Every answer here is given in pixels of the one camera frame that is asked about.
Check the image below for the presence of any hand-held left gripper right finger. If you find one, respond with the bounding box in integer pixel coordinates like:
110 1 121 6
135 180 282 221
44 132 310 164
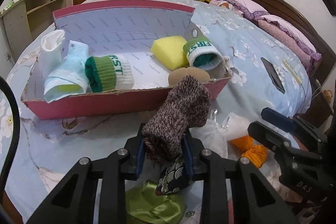
182 132 300 224

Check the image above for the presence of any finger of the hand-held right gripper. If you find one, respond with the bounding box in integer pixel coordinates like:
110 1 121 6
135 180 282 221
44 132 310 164
247 121 326 169
261 107 328 140

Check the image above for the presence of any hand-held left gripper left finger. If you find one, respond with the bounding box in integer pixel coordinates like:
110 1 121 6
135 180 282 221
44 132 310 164
26 133 145 224

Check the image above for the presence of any dark patterned sock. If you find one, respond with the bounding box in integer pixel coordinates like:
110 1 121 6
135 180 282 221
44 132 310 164
155 154 193 196

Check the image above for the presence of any orange mesh bath pouf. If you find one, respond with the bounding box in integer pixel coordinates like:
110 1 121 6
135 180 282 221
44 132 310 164
230 135 268 169

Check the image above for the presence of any white translucent plastic bag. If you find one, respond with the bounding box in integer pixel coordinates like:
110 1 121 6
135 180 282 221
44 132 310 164
189 108 252 159

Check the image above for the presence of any mottled knitted sock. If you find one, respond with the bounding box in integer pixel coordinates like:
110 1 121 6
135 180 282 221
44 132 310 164
142 75 212 163

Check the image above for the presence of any green satin ribbon bow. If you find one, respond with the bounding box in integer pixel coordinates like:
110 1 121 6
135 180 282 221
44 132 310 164
125 179 187 224

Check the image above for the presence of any beige makeup sponge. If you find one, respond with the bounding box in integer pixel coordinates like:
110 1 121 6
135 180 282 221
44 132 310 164
168 67 210 86

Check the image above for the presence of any green white ribbed sock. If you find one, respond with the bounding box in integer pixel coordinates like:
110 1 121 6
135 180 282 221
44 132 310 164
183 40 223 68
84 53 135 93

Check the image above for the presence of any yellow sponge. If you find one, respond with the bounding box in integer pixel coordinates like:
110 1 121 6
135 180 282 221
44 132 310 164
150 35 189 69

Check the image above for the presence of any light blue sock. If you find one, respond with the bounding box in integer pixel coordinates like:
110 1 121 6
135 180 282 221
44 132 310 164
43 40 90 102

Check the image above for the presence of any pink cardboard box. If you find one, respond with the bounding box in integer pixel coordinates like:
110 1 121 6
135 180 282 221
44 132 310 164
20 0 233 119

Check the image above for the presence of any white waffle sock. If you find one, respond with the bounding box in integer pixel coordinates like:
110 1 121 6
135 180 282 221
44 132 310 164
41 30 66 75

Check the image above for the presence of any black smartphone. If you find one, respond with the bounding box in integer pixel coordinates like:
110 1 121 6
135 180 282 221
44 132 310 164
260 57 286 94

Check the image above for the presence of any dark wooden nightstand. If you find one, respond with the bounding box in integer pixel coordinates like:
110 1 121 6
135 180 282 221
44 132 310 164
297 77 336 127

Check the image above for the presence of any pale yellow stick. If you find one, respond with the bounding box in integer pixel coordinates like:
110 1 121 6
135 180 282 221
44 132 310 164
282 59 302 83

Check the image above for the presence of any pink ruffled pillow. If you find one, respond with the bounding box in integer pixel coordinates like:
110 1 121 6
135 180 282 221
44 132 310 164
257 14 322 72

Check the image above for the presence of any dark wooden headboard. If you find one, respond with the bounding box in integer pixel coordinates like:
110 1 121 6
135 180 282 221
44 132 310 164
226 0 336 75

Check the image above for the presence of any purple ruffled pillow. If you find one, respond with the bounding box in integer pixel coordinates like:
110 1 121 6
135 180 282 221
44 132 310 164
209 0 268 21

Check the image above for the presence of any beige open shelf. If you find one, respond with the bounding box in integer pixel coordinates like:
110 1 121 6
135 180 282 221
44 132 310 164
0 0 69 62

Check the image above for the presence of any green white packet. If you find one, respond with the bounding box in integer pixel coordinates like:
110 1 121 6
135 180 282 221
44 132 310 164
0 0 24 13

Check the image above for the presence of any black cable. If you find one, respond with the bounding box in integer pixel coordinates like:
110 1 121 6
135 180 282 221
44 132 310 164
0 76 21 224

